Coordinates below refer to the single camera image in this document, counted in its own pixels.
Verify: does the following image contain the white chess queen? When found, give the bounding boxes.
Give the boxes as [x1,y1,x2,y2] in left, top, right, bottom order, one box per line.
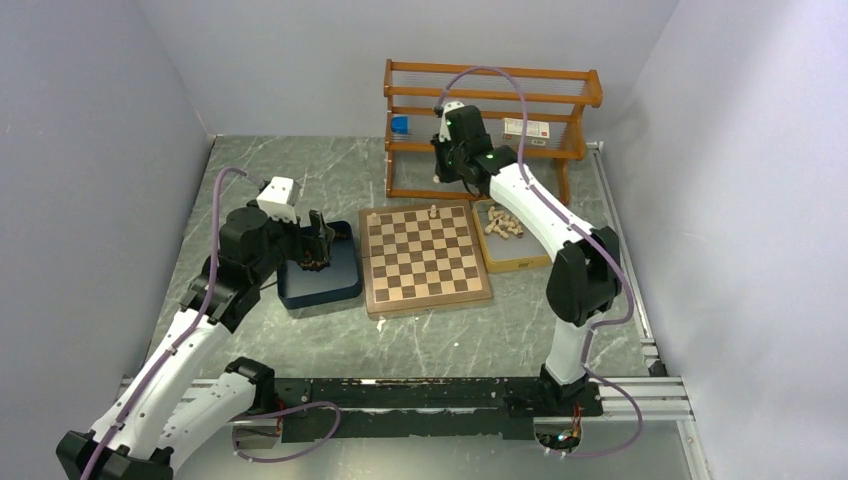
[498,223,524,239]

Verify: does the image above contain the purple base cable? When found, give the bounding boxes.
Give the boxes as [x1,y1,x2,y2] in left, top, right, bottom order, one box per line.
[231,400,343,464]

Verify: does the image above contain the white red box on shelf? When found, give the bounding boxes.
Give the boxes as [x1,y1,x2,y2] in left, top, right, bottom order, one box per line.
[502,118,551,145]

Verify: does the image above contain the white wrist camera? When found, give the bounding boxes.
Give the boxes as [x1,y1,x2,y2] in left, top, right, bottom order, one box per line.
[256,176,300,223]
[438,100,465,143]

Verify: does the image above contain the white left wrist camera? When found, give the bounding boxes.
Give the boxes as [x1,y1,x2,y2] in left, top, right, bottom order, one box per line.
[256,176,300,223]

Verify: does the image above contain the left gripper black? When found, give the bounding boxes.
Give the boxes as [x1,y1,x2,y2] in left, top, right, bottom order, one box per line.
[251,207,334,283]

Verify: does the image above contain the white chess king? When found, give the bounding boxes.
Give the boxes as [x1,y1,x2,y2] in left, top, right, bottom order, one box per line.
[487,206,507,223]

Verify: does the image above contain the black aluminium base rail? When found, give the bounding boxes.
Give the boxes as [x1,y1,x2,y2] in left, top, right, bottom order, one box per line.
[119,374,694,442]

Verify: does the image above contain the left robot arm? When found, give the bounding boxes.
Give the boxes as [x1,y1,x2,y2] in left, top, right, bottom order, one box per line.
[56,200,335,479]

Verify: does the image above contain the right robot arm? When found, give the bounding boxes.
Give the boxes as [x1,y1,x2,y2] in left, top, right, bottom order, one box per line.
[431,101,622,414]

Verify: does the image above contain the pile of brown chess pieces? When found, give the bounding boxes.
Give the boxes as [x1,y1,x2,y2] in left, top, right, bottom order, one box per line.
[298,260,329,272]

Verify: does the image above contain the white chess knight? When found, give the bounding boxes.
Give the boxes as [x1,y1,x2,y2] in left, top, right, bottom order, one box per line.
[484,222,504,236]

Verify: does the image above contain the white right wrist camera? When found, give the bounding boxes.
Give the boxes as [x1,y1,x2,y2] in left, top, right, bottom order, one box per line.
[438,100,465,143]

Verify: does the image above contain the blue box on shelf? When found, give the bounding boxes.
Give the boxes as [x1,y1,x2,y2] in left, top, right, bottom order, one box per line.
[389,115,410,135]

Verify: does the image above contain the dark blue tray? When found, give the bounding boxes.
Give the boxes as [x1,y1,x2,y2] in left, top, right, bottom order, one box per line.
[276,220,364,311]

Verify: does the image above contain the wooden chessboard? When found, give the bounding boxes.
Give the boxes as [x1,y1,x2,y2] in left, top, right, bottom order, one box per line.
[359,200,493,318]

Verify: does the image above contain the orange wooden shelf rack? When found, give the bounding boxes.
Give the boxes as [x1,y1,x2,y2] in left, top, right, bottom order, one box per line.
[382,59,604,203]

